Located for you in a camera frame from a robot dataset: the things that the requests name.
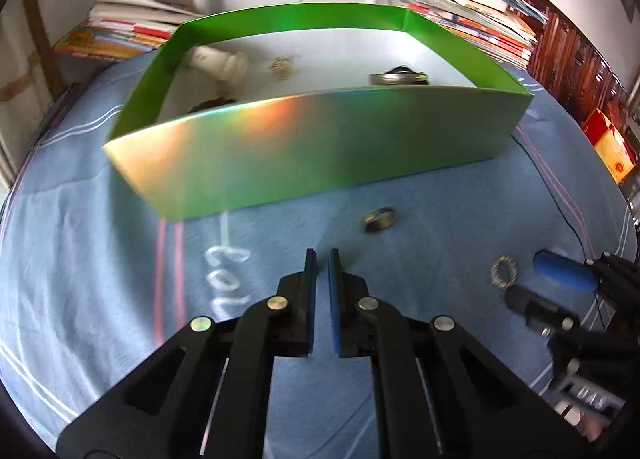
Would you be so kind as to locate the stack of red-spined books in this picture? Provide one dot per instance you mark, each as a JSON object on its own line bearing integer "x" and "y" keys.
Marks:
{"x": 115, "y": 34}

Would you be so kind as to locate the green holographic cardboard box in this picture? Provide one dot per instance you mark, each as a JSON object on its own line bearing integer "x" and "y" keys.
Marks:
{"x": 325, "y": 149}

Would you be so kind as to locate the red and yellow carton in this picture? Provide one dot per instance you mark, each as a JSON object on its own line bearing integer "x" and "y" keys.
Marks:
{"x": 612, "y": 144}

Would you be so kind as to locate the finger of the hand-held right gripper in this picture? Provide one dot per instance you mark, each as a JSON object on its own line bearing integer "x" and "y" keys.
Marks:
{"x": 535, "y": 309}
{"x": 560, "y": 269}

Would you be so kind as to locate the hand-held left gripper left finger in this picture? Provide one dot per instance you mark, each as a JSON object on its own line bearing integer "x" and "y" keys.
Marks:
{"x": 311, "y": 304}

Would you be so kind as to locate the stack of books and magazines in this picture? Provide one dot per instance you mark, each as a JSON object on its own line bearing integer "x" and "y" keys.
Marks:
{"x": 465, "y": 14}

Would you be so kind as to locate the beige fringed curtain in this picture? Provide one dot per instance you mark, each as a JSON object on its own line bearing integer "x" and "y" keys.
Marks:
{"x": 20, "y": 64}

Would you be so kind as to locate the dark red wooden headboard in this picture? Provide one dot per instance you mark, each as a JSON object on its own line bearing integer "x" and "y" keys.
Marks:
{"x": 575, "y": 54}

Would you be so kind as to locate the silver engraved bangle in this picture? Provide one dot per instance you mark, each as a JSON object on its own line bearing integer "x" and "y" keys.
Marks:
{"x": 395, "y": 77}

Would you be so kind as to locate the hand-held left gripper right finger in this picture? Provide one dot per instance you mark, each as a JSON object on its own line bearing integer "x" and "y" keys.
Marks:
{"x": 334, "y": 309}

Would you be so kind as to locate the silver flower cluster ornament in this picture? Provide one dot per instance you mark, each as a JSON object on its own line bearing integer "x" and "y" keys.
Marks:
{"x": 281, "y": 68}

